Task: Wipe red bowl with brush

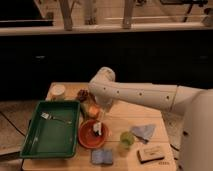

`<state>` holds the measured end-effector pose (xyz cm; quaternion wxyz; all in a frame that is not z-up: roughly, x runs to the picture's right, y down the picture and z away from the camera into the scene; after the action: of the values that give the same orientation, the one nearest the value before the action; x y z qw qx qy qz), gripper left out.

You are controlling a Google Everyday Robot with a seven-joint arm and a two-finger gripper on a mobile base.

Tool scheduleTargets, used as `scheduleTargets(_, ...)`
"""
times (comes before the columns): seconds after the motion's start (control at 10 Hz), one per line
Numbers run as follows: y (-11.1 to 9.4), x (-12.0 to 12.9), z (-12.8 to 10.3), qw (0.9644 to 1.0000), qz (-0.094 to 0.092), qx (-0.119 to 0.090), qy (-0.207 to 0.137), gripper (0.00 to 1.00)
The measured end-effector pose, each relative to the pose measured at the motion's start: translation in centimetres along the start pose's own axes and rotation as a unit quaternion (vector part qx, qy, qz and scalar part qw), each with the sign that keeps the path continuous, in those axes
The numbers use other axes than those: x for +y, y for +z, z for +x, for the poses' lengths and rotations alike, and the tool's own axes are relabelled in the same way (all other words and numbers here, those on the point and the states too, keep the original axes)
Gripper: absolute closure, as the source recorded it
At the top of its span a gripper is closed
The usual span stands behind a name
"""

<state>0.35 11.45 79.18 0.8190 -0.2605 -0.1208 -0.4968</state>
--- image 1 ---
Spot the red bowl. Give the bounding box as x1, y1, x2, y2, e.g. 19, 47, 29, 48
78, 119, 109, 149

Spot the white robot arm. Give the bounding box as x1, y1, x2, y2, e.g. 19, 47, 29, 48
88, 67, 213, 171

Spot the wooden block brush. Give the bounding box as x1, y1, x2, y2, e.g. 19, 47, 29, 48
137, 146, 165, 164

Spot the brown pinecone toy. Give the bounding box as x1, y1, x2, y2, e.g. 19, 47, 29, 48
76, 89, 89, 102

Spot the orange toy fruit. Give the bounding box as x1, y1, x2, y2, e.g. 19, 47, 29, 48
88, 105, 100, 119

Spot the white cup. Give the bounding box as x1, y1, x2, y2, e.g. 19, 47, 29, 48
50, 84, 66, 100

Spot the small green cup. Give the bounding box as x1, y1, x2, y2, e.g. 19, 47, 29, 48
120, 131, 135, 149

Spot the blue folded cloth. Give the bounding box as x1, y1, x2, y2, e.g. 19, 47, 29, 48
130, 124, 156, 144

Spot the metal fork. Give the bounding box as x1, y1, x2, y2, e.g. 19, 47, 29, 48
41, 112, 72, 124

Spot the blue sponge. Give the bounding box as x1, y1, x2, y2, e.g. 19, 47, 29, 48
91, 149, 113, 165

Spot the green plastic tray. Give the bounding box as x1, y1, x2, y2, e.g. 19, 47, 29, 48
20, 100, 80, 159

